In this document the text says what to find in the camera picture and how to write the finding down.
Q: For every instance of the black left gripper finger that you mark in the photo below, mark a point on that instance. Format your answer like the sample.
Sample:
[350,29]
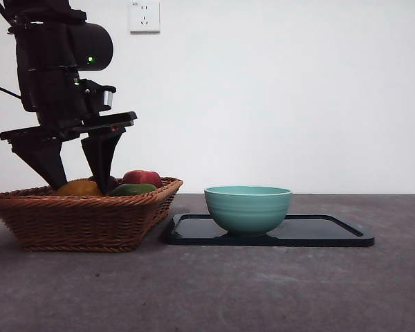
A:
[102,155]
[45,159]

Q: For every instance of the yellow oval fruit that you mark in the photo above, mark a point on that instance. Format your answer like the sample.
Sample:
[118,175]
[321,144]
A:
[77,188]

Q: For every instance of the teal ribbed bowl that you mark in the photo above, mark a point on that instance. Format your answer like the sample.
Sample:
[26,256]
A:
[249,211]

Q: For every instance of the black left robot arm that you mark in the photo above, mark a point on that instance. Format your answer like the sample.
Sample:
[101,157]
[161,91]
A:
[90,41]

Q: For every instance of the dark purple round fruit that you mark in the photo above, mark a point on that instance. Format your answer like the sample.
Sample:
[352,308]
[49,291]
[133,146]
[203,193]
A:
[112,183]

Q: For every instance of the red round fruit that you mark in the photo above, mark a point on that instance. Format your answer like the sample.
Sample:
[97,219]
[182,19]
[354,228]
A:
[141,178]

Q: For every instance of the green oval fruit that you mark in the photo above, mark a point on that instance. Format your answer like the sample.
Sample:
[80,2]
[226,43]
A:
[133,190]

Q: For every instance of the brown wicker basket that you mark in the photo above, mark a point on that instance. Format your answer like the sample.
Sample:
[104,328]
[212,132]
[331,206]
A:
[79,221]

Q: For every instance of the dark rectangular tray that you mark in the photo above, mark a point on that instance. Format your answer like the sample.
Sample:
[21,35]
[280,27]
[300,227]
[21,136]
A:
[314,235]

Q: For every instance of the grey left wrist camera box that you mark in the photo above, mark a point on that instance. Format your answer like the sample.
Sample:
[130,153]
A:
[108,96]

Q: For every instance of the white wall socket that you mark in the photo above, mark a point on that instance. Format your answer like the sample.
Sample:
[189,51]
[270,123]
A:
[145,17]

